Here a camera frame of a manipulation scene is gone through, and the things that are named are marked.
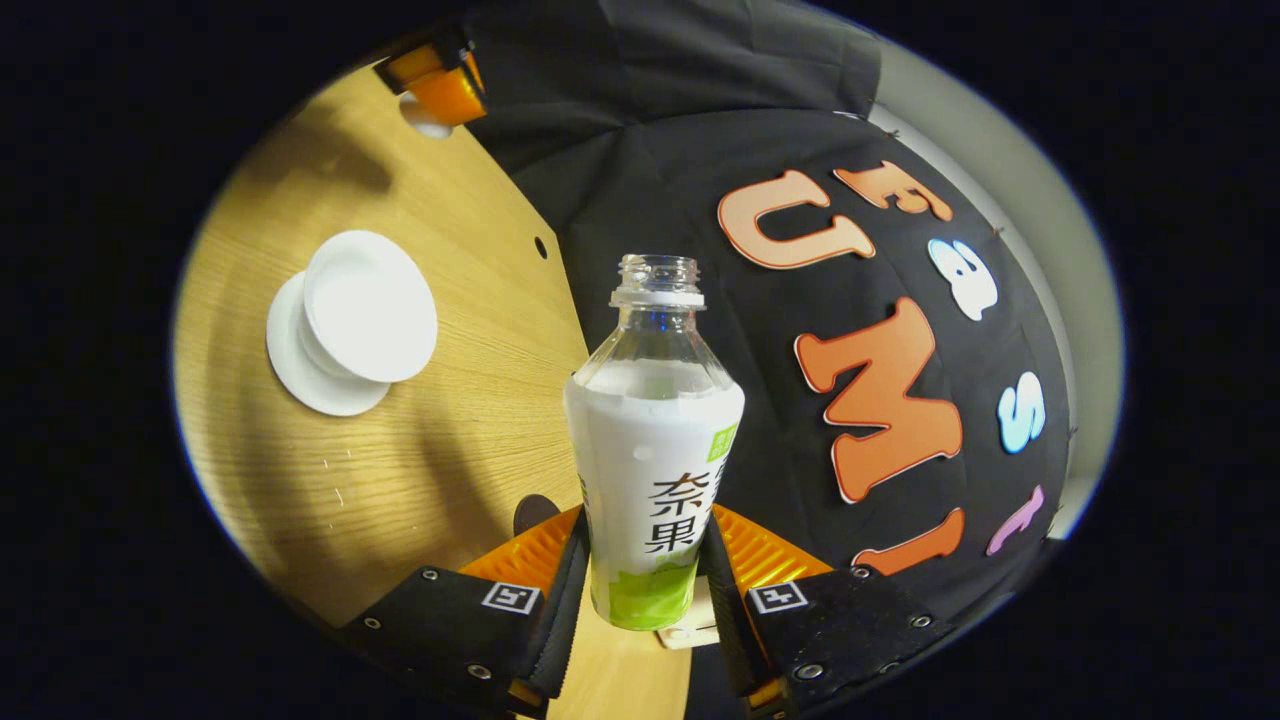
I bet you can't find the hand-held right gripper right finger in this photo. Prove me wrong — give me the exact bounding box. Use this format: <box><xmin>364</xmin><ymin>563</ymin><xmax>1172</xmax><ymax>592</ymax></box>
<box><xmin>698</xmin><ymin>505</ymin><xmax>956</xmax><ymax>716</ymax></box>

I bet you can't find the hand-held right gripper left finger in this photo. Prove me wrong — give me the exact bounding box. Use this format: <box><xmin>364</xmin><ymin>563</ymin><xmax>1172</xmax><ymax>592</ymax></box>
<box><xmin>340</xmin><ymin>507</ymin><xmax>591</xmax><ymax>719</ymax></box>

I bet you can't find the white teacup lid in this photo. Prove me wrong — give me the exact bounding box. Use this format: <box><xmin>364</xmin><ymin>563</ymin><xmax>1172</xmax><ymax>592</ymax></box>
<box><xmin>398</xmin><ymin>92</ymin><xmax>456</xmax><ymax>141</ymax></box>

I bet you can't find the dark brown round coaster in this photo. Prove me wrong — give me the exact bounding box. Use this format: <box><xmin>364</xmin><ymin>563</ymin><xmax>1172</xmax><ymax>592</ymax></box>
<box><xmin>513</xmin><ymin>493</ymin><xmax>561</xmax><ymax>538</ymax></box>

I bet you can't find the water bottle with white label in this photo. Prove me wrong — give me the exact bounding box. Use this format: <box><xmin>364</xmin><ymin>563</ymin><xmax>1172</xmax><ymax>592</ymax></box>
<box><xmin>563</xmin><ymin>254</ymin><xmax>746</xmax><ymax>633</ymax></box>

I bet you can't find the white teacup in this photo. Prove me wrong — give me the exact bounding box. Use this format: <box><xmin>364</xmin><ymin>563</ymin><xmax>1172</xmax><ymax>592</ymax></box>
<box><xmin>300</xmin><ymin>230</ymin><xmax>439</xmax><ymax>384</ymax></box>

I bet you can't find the white plastic holder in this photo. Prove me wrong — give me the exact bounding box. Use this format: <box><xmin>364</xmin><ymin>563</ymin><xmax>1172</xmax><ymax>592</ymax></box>
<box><xmin>655</xmin><ymin>578</ymin><xmax>723</xmax><ymax>651</ymax></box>

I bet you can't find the white saucer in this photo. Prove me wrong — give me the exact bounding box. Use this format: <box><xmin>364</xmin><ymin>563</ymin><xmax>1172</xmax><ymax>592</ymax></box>
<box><xmin>266</xmin><ymin>270</ymin><xmax>391</xmax><ymax>418</ymax></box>

